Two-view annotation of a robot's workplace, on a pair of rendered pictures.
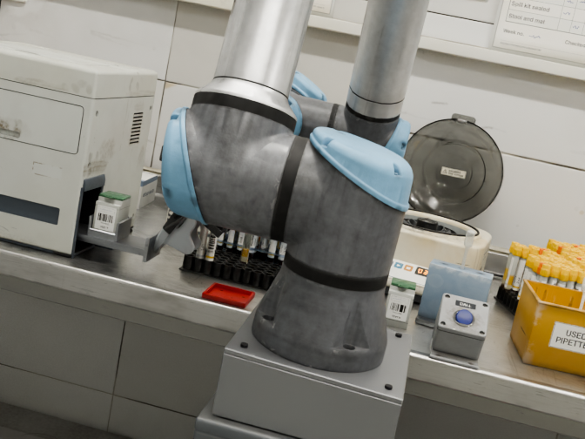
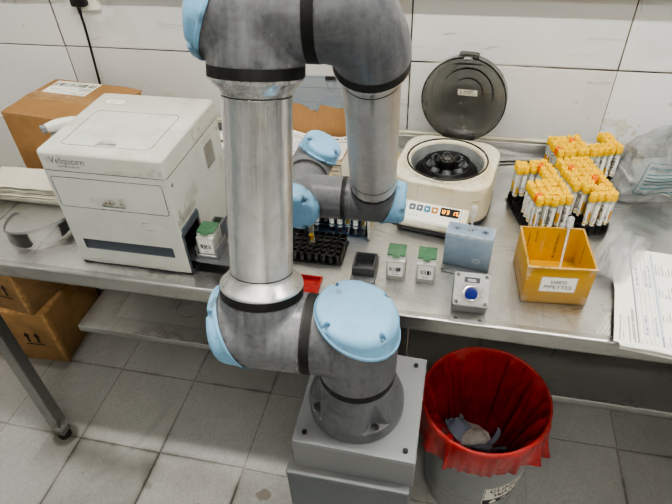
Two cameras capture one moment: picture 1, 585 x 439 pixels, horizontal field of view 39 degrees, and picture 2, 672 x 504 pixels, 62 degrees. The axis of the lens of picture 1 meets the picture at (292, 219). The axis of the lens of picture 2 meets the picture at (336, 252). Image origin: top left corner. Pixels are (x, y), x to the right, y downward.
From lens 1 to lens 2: 0.59 m
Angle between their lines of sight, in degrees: 29
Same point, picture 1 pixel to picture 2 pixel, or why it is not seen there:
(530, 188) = (533, 89)
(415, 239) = (437, 189)
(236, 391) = (306, 457)
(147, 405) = not seen: hidden behind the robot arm
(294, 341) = (336, 431)
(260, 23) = (250, 239)
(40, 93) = (126, 180)
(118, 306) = not seen: hidden behind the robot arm
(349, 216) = (353, 372)
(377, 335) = (394, 412)
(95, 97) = (166, 178)
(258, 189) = (283, 362)
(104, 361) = not seen: hidden behind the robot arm
